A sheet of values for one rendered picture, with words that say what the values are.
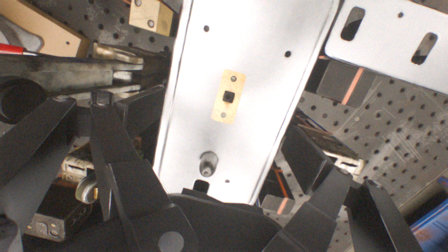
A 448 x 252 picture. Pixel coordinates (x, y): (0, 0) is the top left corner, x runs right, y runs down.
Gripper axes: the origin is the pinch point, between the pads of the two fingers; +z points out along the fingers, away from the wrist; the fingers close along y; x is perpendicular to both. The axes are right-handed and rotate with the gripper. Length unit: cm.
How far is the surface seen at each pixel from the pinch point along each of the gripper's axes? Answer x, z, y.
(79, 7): 7, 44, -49
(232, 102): -0.3, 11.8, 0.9
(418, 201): -59, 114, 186
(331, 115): -2, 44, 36
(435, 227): -70, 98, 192
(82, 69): 1.2, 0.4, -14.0
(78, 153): -15.1, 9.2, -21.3
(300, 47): 10.2, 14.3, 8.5
